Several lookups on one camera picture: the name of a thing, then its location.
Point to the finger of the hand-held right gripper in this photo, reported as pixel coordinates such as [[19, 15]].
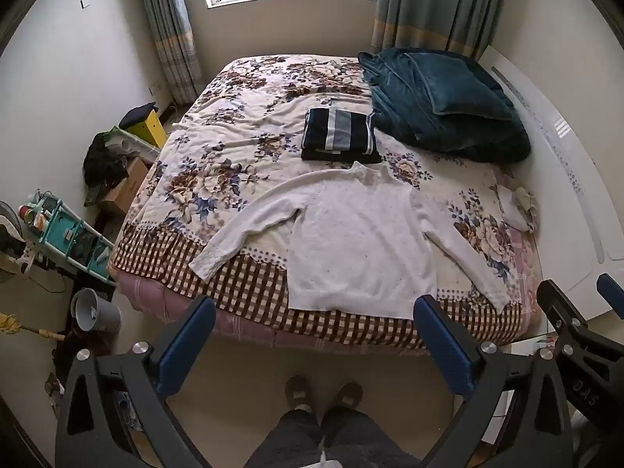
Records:
[[553, 300], [612, 287]]

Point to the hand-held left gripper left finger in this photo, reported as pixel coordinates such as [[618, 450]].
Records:
[[187, 341]]

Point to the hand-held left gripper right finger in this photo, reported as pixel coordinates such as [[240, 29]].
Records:
[[446, 346]]

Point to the white knit sweater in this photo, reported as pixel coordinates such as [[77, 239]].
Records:
[[360, 243]]

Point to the dark clothes pile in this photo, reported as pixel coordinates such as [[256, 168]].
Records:
[[103, 161]]

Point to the grey bucket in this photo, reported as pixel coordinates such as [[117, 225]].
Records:
[[95, 312]]

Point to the small white cloth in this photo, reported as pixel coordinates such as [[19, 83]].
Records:
[[519, 207]]

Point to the white headboard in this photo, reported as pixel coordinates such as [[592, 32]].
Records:
[[560, 195]]

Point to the person's right slipper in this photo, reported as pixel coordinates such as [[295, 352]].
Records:
[[350, 392]]

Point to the person's slipper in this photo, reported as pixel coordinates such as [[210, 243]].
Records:
[[350, 392], [298, 391]]

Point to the person's left slipper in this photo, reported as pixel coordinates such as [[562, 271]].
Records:
[[298, 391]]

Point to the person's right leg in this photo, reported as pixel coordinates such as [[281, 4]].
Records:
[[356, 436]]

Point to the person's leg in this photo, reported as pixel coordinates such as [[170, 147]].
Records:
[[287, 438], [356, 436]]

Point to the person's left leg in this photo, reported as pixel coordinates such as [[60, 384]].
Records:
[[287, 438]]

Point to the teal storage rack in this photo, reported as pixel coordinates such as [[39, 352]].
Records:
[[68, 239]]

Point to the cardboard box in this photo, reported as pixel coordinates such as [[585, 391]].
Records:
[[127, 185]]

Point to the yellow box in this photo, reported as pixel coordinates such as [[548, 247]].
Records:
[[148, 131]]

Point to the black folded garment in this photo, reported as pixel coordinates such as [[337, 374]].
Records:
[[341, 158]]

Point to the bed with floral sheet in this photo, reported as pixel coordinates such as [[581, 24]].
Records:
[[234, 122]]

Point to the teal pillow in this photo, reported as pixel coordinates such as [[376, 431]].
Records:
[[463, 87]]

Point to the black cloth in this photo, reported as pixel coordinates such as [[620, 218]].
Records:
[[136, 116]]

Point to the teal fleece blanket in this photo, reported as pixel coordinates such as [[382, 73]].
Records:
[[404, 117]]

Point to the navy grey striped folded garment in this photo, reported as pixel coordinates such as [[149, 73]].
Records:
[[339, 129]]

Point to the grey-blue curtain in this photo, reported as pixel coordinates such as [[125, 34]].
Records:
[[168, 24], [429, 5]]

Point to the wall socket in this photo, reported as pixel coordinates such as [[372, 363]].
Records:
[[155, 88]]

